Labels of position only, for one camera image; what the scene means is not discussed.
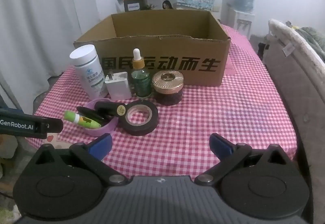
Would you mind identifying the grey sofa with blankets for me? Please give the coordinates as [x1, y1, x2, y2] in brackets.
[257, 18, 325, 164]

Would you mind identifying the purple plastic bowl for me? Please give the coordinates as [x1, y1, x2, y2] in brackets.
[82, 98, 118, 138]

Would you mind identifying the brown cardboard box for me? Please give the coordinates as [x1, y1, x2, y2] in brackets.
[74, 10, 231, 87]

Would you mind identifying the green dropper bottle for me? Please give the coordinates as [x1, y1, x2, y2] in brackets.
[131, 48, 152, 98]

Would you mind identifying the green white marker pen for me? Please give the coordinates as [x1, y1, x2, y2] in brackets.
[63, 111, 101, 129]

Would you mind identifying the white wall charger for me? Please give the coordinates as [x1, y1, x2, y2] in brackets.
[105, 71, 132, 101]

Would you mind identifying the black electrical tape roll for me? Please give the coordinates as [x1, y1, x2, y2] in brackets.
[119, 100, 159, 136]

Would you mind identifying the white supplement bottle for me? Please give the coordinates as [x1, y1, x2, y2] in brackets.
[69, 44, 108, 100]

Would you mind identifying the gold lid cosmetic jar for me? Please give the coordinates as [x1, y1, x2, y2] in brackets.
[152, 70, 184, 106]

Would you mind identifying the water dispenser with bottle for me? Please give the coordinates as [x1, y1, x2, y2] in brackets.
[220, 0, 255, 39]

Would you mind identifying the white curtain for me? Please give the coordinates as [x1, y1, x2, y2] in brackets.
[1, 0, 99, 114]

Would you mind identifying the black cylinder tube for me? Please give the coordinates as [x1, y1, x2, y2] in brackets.
[94, 101, 127, 117]

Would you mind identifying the pink checkered tablecloth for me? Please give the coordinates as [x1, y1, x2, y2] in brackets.
[26, 23, 298, 182]

